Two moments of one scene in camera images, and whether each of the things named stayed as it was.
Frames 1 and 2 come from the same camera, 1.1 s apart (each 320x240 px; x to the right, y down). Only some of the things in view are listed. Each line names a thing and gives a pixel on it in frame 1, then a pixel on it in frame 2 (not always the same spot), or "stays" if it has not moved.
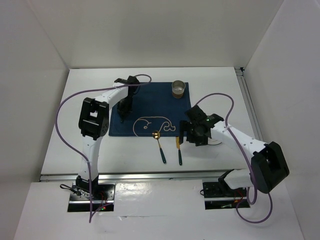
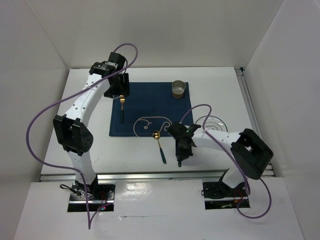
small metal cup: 178,89 stays
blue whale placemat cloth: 154,108 stays
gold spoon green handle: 156,135 stays
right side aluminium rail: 244,88 stays
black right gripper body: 193,136 to 181,150
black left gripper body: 124,105 to 116,88
